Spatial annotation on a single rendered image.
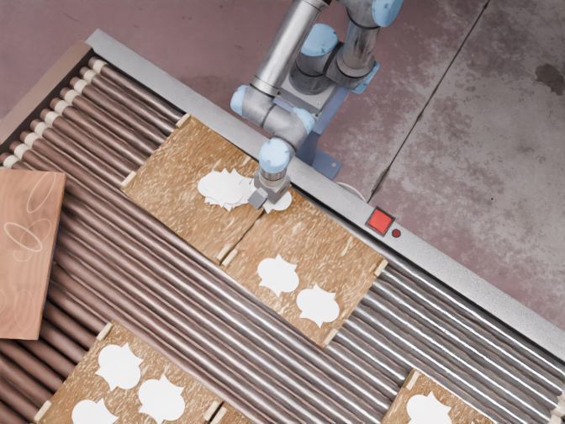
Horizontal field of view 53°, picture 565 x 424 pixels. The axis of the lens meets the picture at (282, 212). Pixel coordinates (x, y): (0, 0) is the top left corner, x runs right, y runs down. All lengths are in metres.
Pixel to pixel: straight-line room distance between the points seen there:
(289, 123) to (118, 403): 0.94
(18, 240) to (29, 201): 0.12
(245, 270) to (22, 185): 0.72
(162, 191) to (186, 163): 0.12
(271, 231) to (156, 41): 1.72
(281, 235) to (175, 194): 0.37
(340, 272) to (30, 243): 0.94
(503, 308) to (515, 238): 1.15
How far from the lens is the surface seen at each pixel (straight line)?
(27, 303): 1.78
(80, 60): 2.14
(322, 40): 1.83
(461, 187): 3.05
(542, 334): 2.00
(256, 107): 1.50
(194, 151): 1.92
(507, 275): 3.00
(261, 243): 1.81
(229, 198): 1.81
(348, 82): 1.83
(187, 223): 1.84
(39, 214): 1.84
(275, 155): 1.42
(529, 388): 1.96
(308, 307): 1.77
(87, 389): 1.82
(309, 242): 1.81
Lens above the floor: 2.69
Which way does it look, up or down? 72 degrees down
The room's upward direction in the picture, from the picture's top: 9 degrees clockwise
